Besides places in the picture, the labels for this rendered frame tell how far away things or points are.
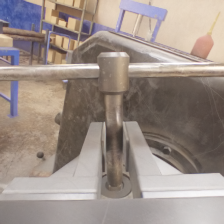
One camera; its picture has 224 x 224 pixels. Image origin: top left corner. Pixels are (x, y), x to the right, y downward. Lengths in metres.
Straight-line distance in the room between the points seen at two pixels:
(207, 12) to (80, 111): 3.41
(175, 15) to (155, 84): 3.41
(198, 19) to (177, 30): 0.37
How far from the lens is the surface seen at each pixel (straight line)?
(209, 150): 0.32
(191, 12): 3.66
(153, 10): 3.24
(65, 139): 0.45
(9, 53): 2.11
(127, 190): 0.18
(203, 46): 0.72
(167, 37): 3.65
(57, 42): 4.41
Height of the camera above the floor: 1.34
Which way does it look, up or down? 26 degrees down
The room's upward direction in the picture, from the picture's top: 18 degrees clockwise
